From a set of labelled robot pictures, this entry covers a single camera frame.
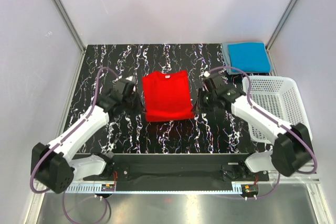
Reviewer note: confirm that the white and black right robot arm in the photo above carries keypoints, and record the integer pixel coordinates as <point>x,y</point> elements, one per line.
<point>291,143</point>

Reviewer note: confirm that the small connector box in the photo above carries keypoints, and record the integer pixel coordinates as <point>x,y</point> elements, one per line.
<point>108,187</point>
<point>250,190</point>

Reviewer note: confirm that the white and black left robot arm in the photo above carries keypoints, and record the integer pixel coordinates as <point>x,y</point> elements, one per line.
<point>54,164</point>

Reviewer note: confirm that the red t-shirt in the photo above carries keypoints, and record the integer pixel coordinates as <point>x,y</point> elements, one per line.
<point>167,97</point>

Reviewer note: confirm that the aluminium corner post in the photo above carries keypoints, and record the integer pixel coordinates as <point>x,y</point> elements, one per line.
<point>69,24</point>
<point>280,25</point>

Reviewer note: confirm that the aluminium frame rail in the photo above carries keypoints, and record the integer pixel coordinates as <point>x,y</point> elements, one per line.
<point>95,187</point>

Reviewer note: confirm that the left small connector box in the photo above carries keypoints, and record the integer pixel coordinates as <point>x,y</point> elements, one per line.
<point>108,187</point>

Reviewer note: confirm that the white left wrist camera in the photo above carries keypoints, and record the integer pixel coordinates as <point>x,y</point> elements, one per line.
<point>131,78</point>

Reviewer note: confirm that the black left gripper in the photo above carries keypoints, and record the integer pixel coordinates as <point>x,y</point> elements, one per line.
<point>139,106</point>

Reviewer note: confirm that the left aluminium corner post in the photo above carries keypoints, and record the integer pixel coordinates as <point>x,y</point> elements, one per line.
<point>69,24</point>

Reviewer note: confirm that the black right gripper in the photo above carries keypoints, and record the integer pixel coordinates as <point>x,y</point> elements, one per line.
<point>199,105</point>

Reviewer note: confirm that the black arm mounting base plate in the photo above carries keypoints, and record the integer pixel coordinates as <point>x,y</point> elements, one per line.
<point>179,172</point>

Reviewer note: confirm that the folded grey t-shirt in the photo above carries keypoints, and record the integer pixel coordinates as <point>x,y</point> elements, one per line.
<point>227,60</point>

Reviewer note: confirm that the white plastic laundry basket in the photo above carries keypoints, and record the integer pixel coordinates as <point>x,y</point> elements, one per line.
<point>279,96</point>

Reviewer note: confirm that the right small connector box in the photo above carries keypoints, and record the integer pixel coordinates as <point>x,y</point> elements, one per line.
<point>250,190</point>

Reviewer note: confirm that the folded blue t-shirt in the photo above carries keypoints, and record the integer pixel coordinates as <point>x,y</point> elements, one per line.
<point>249,56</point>

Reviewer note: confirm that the right aluminium corner post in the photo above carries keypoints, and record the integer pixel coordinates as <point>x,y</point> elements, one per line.
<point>280,25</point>

